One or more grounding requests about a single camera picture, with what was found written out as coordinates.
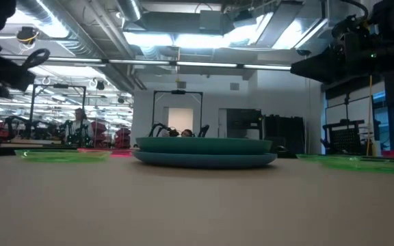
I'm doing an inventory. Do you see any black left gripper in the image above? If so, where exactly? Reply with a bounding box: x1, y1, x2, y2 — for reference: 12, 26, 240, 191
0, 40, 36, 100

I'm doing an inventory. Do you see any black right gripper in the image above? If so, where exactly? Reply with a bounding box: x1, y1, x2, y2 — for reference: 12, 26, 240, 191
290, 32, 394, 86

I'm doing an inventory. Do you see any pink transparent plastic plate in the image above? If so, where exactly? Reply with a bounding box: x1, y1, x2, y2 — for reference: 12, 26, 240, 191
77, 147, 135, 158

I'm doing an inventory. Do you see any black cabinet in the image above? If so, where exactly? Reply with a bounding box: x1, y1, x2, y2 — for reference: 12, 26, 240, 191
263, 114, 306, 154

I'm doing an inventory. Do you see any black perforated rack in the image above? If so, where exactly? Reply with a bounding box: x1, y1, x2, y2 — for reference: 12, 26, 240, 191
321, 118, 366, 155

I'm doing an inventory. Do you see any green transparent plastic plate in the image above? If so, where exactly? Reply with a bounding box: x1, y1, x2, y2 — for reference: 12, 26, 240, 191
319, 157, 394, 176
14, 149, 112, 163
295, 153, 364, 162

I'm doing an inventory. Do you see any standing person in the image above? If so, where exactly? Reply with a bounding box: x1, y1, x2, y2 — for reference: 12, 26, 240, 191
64, 107, 95, 146

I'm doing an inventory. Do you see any teal plastic plate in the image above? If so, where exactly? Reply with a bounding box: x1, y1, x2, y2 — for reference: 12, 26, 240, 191
135, 136, 273, 155

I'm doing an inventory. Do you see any blue plastic plate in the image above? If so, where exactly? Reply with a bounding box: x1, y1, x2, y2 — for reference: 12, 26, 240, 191
131, 150, 278, 169

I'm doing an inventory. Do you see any long ceiling light strip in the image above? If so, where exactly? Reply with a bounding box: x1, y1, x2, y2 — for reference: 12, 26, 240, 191
0, 54, 292, 72

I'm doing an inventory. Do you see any black cable loop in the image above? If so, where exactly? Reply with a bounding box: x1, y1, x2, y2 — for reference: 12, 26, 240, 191
21, 48, 51, 70

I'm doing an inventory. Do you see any black rig frame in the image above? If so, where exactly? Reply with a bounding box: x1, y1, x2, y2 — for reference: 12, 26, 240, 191
151, 90, 204, 137
28, 83, 88, 139

